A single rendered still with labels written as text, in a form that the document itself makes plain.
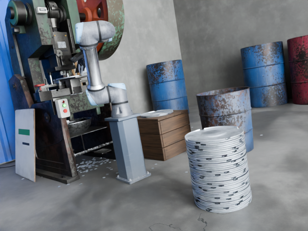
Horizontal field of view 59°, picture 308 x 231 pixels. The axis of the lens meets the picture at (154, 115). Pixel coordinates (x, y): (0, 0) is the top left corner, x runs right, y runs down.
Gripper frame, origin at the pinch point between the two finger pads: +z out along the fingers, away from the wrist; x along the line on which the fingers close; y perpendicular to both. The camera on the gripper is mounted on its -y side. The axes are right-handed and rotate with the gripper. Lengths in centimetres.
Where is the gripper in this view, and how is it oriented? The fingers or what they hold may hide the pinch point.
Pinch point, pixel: (80, 74)
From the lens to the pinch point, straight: 230.4
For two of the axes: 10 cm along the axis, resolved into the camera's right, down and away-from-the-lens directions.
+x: -7.5, -3.9, 5.4
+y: 6.4, -2.1, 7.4
